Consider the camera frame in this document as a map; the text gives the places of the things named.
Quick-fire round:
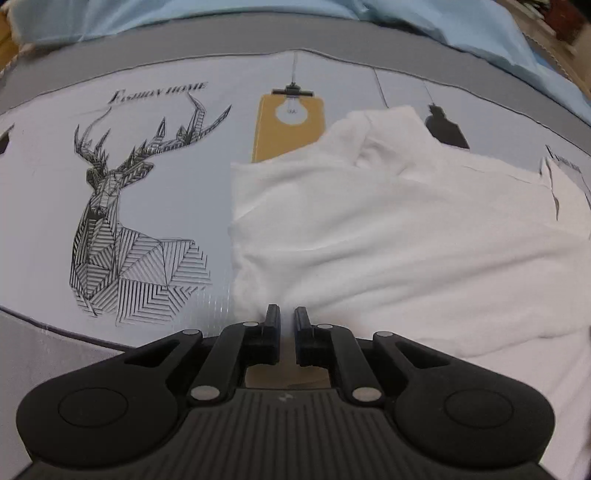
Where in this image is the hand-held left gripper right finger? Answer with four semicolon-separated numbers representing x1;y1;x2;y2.
294;305;452;407

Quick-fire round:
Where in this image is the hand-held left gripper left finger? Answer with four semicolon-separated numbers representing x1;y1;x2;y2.
124;303;282;407

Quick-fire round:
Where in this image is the white small garment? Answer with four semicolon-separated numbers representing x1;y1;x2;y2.
229;105;591;361

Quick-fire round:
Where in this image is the grey deer-print bed sheet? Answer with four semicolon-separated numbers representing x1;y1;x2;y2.
0;21;591;480

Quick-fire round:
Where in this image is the light blue duvet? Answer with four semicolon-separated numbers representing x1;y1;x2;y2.
11;0;591;126

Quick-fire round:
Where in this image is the yellow headboard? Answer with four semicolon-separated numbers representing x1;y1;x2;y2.
0;18;23;80

